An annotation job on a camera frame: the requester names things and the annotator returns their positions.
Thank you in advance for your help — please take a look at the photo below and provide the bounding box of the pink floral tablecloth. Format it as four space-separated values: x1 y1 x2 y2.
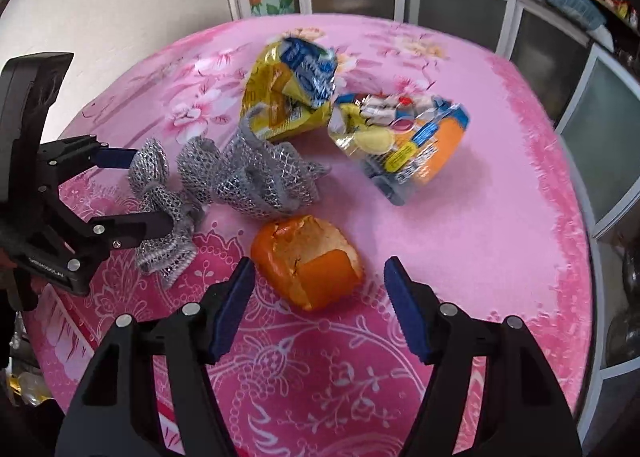
22 17 593 457

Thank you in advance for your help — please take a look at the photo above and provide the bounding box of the three door kitchen cabinet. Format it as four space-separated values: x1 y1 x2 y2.
292 0 613 128

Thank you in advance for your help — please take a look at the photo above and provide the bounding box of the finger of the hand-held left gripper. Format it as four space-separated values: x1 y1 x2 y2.
86 211 174 254
39 134 137 184

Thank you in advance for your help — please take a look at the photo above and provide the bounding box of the yellow snack packet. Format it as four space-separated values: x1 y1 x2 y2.
239 35 337 142

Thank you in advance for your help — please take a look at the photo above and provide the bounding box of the silver mesh scrubber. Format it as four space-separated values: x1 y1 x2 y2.
127 117 332 285

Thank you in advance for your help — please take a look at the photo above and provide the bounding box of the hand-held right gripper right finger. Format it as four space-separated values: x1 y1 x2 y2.
384 257 583 457

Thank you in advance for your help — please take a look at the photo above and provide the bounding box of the orange peel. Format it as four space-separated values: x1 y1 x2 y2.
250 216 365 312

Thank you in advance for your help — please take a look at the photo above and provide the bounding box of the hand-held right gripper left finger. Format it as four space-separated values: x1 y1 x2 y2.
54 257 257 457

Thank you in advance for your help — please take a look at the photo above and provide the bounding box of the long open kitchen cabinet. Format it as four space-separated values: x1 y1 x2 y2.
554 44 640 438

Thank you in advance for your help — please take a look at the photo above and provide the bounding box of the orange snack packet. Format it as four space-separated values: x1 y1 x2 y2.
327 92 472 206

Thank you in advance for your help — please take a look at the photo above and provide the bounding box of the steel pot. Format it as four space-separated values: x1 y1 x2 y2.
607 314 640 367

